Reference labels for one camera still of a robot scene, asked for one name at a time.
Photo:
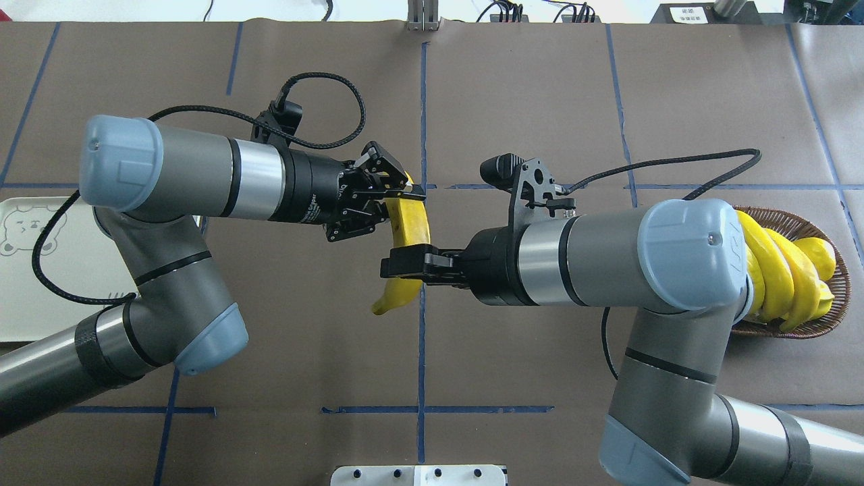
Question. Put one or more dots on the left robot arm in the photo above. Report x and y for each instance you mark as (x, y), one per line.
(146, 182)

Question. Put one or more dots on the yellow banana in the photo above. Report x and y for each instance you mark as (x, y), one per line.
(826, 299)
(807, 290)
(773, 267)
(409, 228)

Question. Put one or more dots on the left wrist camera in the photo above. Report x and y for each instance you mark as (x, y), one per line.
(281, 115)

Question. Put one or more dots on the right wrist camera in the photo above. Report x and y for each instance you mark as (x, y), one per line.
(534, 195)

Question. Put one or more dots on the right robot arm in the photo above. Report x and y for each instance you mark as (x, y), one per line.
(682, 265)

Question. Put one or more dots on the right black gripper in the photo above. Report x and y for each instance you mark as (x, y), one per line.
(495, 266)

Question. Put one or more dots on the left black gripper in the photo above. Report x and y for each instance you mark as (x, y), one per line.
(314, 187)

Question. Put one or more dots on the brown wicker basket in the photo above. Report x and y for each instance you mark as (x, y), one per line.
(793, 227)

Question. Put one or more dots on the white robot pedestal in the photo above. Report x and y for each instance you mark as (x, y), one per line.
(421, 474)

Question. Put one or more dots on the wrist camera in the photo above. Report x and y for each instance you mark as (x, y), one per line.
(534, 195)
(281, 115)

